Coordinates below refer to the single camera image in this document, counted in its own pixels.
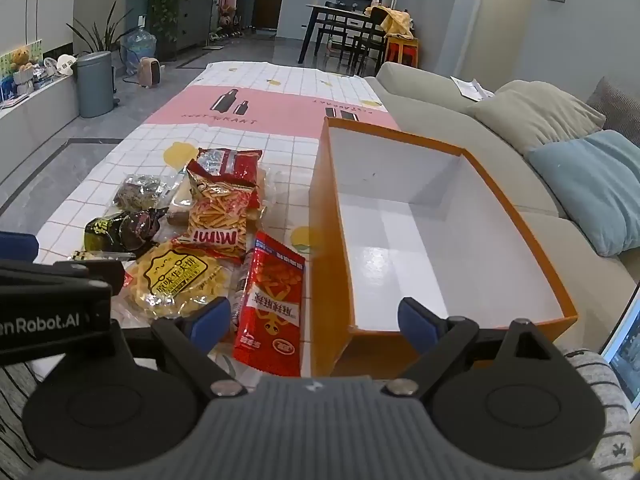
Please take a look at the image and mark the pink plush toys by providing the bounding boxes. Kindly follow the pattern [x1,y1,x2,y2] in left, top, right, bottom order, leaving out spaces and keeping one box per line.
[217,0,241,26]

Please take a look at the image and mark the large water bottle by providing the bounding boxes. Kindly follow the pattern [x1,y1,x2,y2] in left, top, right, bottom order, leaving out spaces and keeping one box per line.
[121,27,157,78]

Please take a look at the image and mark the blue pillow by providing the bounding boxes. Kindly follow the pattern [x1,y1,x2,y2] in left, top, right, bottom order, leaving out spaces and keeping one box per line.
[527,130,640,257]

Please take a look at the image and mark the grey trash bin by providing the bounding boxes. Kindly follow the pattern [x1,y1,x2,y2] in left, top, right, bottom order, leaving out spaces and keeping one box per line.
[76,51,115,118]

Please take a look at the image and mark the long red snack packet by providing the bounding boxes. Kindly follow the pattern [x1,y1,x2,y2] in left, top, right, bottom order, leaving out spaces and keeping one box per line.
[232,231,307,377]

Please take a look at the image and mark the spiky potted plant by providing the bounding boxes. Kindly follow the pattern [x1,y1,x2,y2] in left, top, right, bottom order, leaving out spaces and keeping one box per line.
[67,2,131,56]

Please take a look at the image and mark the grey striped pillow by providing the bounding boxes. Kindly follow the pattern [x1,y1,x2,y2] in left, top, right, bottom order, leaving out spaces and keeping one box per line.
[585,76,640,148]

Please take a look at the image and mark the tablet computer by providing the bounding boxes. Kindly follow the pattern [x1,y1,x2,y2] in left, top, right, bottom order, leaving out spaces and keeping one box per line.
[600,285,640,423]

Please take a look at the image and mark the orange stool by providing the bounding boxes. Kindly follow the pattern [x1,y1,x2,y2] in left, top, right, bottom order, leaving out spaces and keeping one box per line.
[384,36,420,68]

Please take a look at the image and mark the teddy bear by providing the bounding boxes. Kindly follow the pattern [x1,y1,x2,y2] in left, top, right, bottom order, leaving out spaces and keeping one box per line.
[11,46,36,72]

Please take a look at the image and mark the beige pillow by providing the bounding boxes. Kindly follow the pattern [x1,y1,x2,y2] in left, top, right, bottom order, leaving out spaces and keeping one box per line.
[467,80,606,156]

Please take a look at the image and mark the red yellow stick snack packet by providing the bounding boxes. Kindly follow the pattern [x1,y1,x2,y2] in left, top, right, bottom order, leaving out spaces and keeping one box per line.
[172,159,261,263]

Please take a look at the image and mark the orange cardboard box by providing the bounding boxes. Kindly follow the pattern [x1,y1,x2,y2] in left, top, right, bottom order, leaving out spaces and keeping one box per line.
[309,116,580,378]

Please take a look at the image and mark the striped cloth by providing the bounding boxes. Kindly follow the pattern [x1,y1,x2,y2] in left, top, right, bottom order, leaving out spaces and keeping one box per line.
[0,360,56,480]

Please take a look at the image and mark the clear packet of dark seeds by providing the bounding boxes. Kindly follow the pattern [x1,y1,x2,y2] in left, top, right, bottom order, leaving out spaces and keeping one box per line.
[114,174,168,211]

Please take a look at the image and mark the black snack packet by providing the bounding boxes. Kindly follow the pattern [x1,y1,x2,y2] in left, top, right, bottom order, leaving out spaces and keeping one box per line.
[84,208,168,261]

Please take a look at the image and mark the white paper sheet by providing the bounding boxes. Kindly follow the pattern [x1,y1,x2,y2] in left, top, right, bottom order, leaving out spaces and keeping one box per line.
[450,76,496,102]

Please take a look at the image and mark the grey printed clothing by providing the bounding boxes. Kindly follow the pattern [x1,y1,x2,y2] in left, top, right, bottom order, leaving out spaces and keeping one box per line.
[560,347,633,480]

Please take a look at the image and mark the black dining table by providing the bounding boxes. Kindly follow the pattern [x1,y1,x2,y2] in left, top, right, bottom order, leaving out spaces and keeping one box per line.
[298,4,396,66]

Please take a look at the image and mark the yellow cloth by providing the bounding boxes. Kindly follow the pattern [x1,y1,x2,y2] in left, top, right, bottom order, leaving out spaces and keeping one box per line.
[365,6,415,38]

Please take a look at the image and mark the black dining chair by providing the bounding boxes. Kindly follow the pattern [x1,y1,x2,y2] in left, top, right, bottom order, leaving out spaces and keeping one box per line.
[316,2,351,58]
[350,7,391,76]

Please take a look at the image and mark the pink space heater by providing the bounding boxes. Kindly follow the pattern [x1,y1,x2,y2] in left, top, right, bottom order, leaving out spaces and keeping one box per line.
[138,57,162,88]

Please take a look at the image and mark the red silver snack packet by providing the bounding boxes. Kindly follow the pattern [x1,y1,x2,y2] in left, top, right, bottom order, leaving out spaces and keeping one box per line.
[194,147,263,196]

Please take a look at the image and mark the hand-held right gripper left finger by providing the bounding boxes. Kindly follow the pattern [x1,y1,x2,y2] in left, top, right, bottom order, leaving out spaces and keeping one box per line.
[107,297,246,398]

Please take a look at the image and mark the pink white printed tablecloth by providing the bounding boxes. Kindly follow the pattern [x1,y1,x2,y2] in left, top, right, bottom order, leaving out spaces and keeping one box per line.
[37,60,401,381]

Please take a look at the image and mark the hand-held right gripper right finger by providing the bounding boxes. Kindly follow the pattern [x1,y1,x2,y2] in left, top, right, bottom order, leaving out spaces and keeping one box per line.
[382,297,566,398]

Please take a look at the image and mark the dark grey cabinet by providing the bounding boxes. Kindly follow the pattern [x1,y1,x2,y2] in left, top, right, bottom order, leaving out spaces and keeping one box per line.
[172,0,216,51]

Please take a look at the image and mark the yellow pancake packet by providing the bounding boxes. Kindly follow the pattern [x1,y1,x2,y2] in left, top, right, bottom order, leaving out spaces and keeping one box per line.
[122,240,236,318]

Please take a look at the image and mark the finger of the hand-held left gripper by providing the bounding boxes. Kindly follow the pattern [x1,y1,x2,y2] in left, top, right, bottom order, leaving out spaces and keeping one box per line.
[0,231,40,263]
[0,259,126,297]

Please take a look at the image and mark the beige sofa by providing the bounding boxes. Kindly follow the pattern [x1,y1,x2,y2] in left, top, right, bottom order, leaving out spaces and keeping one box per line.
[362,61,640,311]

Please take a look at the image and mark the tall leafy potted plant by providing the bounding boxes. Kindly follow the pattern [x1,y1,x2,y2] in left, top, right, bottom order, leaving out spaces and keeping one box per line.
[135,0,186,61]

